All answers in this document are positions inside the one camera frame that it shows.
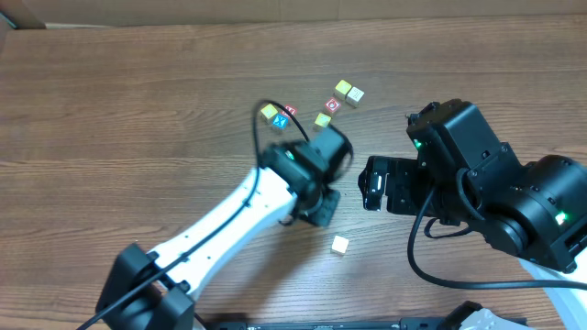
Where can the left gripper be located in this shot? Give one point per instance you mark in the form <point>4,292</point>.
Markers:
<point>324,211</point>

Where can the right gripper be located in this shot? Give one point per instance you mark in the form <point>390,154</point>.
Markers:
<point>395,186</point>

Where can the yellow ladybug block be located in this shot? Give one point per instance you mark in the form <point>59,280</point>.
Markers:
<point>339,245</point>

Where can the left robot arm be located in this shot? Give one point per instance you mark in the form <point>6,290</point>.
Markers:
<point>158,289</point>

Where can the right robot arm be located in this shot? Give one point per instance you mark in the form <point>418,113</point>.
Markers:
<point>464,176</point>

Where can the yellow block centre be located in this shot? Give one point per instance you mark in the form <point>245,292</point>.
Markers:
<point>322,121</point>

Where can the red O block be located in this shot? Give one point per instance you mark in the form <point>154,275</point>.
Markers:
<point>332,106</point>

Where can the red M block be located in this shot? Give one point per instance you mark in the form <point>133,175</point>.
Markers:
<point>289,110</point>

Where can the blue X block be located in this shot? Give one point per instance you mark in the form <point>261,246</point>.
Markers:
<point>280,123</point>

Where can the white block top right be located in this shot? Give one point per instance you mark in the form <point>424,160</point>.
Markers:
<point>354,96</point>

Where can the yellow block top right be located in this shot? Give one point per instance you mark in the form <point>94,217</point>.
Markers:
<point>342,89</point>

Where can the yellow block left cluster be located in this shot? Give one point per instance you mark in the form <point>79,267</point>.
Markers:
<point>268,112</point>

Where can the cardboard backdrop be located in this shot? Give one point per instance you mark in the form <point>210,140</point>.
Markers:
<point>121,13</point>

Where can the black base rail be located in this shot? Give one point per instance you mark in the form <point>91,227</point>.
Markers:
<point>408,323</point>

